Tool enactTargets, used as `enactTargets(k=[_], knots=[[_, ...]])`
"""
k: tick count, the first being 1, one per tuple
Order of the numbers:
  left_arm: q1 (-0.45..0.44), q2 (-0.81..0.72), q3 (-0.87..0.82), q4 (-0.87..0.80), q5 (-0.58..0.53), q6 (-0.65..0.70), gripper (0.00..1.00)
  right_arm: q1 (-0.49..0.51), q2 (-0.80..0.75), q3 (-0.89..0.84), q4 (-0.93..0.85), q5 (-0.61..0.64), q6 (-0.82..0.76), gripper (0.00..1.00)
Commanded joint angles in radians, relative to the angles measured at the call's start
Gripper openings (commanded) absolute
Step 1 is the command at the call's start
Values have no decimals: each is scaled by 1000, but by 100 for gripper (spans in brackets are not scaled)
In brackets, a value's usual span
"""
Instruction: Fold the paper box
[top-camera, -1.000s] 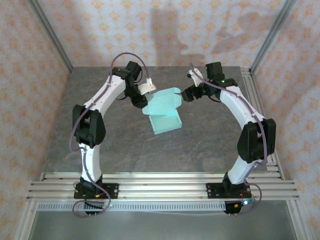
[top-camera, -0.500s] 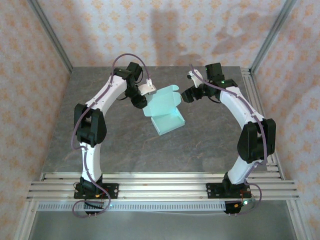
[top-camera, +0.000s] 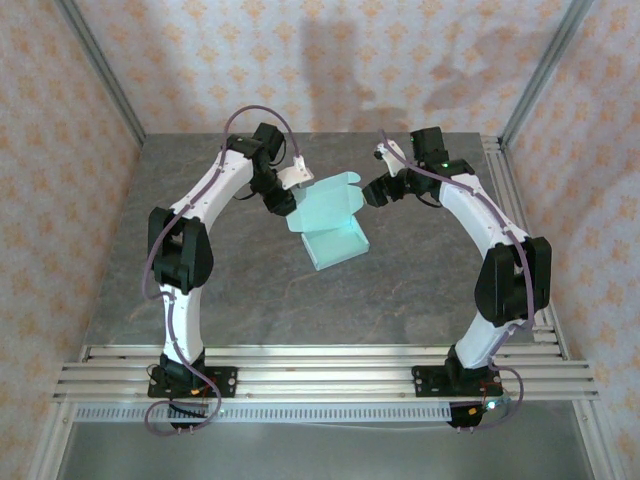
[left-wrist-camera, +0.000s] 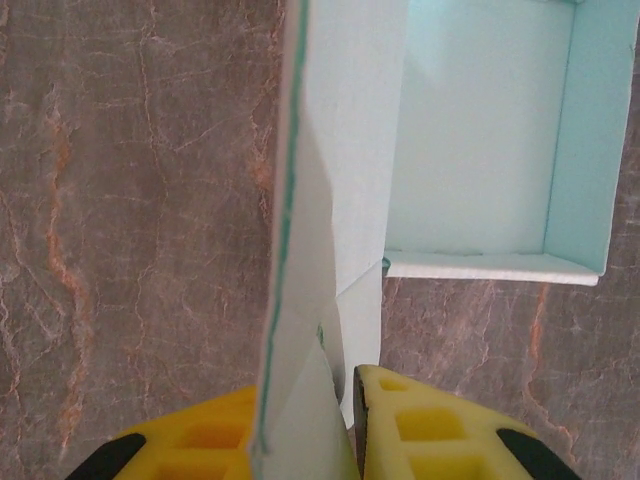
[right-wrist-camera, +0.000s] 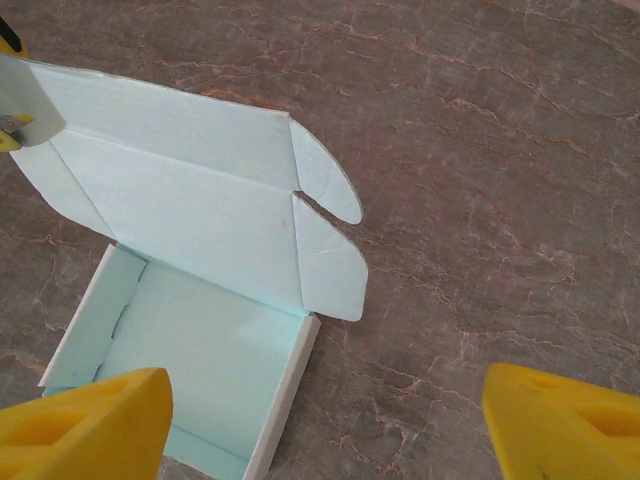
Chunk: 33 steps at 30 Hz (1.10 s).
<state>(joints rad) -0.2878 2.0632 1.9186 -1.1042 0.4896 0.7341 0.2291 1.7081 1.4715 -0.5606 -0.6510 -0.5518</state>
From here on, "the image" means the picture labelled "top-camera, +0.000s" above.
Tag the pale green paper box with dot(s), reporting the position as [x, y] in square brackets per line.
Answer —
[325, 220]

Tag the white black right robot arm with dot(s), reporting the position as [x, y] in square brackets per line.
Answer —
[510, 280]

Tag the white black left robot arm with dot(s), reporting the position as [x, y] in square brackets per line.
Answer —
[185, 260]

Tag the black left controller board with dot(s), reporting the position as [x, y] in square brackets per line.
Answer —
[187, 412]

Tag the black controller board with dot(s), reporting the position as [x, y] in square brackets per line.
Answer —
[470, 415]
[187, 412]

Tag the black right controller board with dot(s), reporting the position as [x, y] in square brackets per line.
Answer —
[470, 415]

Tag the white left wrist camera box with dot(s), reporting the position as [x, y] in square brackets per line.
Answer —
[297, 172]

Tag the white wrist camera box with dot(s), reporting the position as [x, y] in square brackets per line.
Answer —
[297, 172]
[392, 152]

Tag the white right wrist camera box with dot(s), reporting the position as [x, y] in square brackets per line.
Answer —
[392, 152]

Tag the aluminium side rail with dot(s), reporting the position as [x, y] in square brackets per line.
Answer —
[505, 170]

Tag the aluminium frame post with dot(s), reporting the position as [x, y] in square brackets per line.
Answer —
[542, 70]
[107, 75]

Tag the aluminium rail base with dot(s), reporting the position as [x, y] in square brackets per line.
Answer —
[325, 380]

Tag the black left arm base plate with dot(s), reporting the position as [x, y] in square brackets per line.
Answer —
[225, 382]

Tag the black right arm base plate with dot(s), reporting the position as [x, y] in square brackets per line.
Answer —
[427, 382]

